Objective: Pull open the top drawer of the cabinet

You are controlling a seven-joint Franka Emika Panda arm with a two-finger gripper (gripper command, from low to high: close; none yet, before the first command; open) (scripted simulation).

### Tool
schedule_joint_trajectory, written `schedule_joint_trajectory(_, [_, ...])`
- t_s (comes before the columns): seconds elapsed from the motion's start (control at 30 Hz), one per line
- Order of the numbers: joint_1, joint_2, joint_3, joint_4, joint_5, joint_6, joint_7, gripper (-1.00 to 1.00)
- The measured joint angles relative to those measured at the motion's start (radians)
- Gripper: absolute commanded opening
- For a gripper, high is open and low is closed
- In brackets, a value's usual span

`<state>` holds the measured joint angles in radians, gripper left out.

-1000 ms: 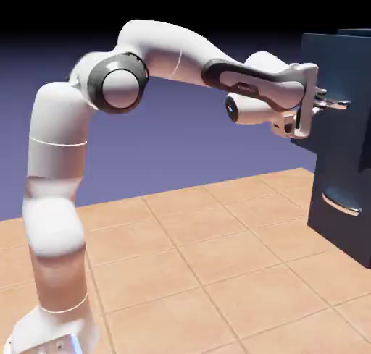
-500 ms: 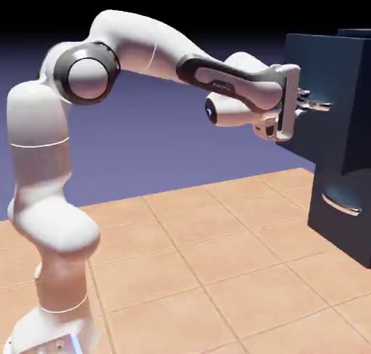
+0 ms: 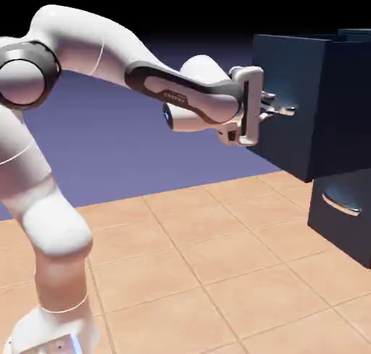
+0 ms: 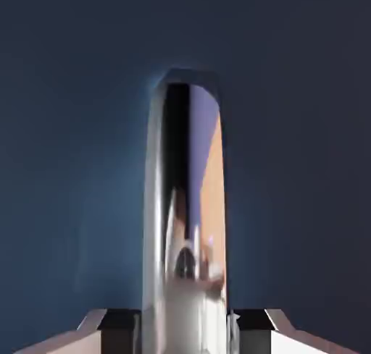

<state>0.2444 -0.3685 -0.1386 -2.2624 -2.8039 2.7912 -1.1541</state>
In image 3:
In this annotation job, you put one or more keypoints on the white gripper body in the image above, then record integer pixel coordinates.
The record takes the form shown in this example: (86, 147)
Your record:
(254, 105)

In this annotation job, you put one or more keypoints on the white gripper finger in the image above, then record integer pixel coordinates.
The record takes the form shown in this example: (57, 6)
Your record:
(268, 95)
(265, 116)

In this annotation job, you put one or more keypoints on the dark blue drawer front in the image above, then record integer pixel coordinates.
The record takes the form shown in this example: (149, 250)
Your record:
(342, 232)
(289, 70)

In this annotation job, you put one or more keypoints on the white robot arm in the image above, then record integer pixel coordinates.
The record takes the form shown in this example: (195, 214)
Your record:
(87, 52)

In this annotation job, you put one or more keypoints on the dark blue cabinet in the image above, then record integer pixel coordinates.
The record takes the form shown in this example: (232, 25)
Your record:
(347, 128)

